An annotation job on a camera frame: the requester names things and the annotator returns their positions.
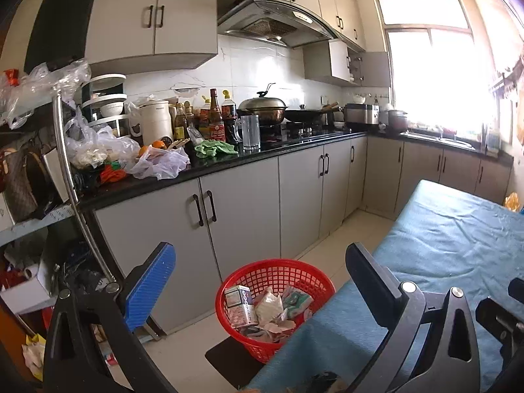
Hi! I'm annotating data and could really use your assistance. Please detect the chrome storage rack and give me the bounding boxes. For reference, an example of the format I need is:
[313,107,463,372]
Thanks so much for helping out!
[0,90,123,295]

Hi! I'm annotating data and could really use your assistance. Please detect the white plastic bag of food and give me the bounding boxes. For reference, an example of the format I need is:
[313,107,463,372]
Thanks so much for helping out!
[65,106,142,169]

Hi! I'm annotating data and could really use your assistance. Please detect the brown handbag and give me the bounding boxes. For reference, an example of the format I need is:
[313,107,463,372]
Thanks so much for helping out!
[0,147,54,222]

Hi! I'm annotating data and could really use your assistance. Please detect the lidded metal wok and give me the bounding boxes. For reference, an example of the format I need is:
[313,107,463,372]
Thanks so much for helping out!
[237,83,288,125]

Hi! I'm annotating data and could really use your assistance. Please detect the wall cabinets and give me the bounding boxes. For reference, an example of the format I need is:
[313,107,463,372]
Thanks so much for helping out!
[84,0,391,88]

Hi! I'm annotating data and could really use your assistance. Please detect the range hood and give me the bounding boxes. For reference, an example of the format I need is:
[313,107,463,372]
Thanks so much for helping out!
[217,0,338,48]

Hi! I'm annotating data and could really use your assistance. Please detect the glass mug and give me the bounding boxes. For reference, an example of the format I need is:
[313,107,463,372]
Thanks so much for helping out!
[235,115,261,151]

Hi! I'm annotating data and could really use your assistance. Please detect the white storage box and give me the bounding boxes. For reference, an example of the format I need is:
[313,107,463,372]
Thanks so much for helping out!
[0,262,56,316]

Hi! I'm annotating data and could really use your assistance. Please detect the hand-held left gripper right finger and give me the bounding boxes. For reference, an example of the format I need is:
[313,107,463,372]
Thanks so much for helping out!
[345,241,480,393]

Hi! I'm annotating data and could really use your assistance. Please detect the silver rice cooker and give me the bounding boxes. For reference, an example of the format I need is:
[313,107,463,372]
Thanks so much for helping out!
[344,103,381,128]

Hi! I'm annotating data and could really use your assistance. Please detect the gas stove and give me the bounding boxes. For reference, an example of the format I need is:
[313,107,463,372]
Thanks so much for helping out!
[262,122,341,142]

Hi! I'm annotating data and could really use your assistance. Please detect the dark red cooking pot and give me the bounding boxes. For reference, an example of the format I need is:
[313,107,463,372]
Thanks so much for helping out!
[387,109,409,134]

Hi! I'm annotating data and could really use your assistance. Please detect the white tiered dish rack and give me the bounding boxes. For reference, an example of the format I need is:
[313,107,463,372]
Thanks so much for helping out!
[81,74,128,138]

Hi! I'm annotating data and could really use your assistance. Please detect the red plastic basket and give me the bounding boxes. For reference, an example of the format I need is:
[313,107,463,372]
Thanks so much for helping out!
[215,259,336,364]

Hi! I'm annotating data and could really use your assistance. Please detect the blue table cloth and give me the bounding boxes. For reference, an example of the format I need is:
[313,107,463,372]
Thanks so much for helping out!
[241,179,524,393]

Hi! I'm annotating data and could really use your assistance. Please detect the green tissue packet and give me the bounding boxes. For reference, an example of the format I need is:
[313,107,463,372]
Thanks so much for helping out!
[282,286,314,320]

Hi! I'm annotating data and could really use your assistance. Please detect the hanging fringed cloth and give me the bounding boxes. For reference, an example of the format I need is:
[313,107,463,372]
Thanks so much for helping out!
[489,49,524,103]

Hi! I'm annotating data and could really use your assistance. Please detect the white utensil holder box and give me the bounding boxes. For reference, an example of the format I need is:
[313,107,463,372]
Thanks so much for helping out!
[485,129,502,155]

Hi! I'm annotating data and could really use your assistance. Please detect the kitchen window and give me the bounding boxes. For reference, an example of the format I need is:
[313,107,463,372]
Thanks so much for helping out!
[372,0,492,127]

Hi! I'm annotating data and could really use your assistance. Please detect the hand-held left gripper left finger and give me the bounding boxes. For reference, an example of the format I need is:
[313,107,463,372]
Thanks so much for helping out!
[42,241,178,393]

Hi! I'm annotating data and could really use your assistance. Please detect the black cutting board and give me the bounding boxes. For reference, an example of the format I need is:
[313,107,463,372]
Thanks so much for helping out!
[24,0,102,75]

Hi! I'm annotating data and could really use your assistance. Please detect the dark yellow-cap sauce bottle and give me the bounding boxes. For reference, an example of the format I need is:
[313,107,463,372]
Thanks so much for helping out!
[221,90,239,144]

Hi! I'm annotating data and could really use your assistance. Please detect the white electric kettle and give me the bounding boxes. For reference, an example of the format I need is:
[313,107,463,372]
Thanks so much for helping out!
[130,99,173,148]

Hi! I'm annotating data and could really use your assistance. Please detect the yellow oil bottle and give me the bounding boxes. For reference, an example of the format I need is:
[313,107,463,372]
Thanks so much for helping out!
[174,104,188,140]

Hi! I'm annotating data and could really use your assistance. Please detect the green cloth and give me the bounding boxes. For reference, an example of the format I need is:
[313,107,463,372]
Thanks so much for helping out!
[194,140,239,159]

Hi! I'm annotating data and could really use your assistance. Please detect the white navy medicine box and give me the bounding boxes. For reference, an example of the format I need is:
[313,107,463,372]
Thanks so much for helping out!
[224,284,258,329]

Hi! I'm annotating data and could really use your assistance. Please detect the white red-print plastic bag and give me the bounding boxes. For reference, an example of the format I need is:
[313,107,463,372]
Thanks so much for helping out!
[253,289,296,342]

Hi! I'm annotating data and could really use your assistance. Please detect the orange fruit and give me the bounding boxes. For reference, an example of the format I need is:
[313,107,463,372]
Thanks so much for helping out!
[139,141,168,157]

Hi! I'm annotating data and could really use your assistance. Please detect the black wok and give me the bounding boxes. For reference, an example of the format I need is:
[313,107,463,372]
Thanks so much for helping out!
[284,102,340,124]

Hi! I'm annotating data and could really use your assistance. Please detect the clear plastic bags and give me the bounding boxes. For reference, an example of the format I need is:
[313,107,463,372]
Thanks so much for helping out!
[0,59,91,129]

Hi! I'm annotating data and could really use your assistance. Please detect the crumpled white plastic bag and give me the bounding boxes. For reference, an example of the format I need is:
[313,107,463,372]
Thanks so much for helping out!
[125,145,191,180]

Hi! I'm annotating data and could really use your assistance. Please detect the red label sauce bottle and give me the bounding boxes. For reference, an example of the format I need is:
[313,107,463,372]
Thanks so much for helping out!
[210,88,226,140]

